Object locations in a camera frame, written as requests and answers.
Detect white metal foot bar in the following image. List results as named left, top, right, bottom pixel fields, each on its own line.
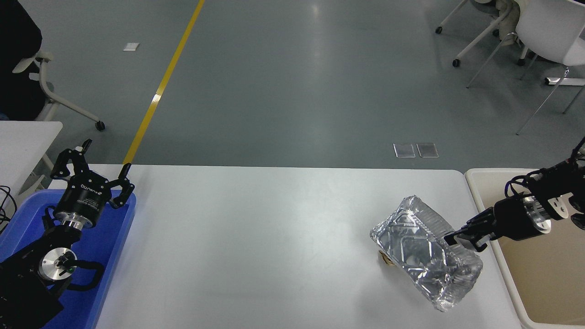
left=545, top=77, right=585, bottom=87

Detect white chair with casters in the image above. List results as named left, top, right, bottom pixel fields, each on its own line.
left=435, top=0, right=526, bottom=68

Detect white shell chair metal legs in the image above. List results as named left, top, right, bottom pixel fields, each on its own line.
left=466, top=0, right=585, bottom=135

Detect silver foil tray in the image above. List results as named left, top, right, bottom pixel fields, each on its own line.
left=370, top=196, right=484, bottom=312

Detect large pale plastic bin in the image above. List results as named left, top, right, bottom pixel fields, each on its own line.
left=465, top=168, right=585, bottom=329

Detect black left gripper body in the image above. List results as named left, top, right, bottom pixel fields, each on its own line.
left=54, top=174, right=113, bottom=226

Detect seated person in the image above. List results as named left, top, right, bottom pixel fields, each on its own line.
left=0, top=0, right=46, bottom=120

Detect beige garment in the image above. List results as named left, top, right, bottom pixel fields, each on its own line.
left=471, top=0, right=522, bottom=45

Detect blue plastic tray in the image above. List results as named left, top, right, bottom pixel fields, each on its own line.
left=0, top=190, right=137, bottom=329

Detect white side table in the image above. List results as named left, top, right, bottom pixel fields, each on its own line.
left=0, top=120, right=64, bottom=204

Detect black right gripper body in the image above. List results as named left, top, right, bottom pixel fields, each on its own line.
left=493, top=197, right=534, bottom=242

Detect thin black cable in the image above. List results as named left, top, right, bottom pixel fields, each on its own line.
left=0, top=185, right=18, bottom=233

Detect white wheeled office chair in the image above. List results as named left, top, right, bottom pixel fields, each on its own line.
left=13, top=49, right=106, bottom=132

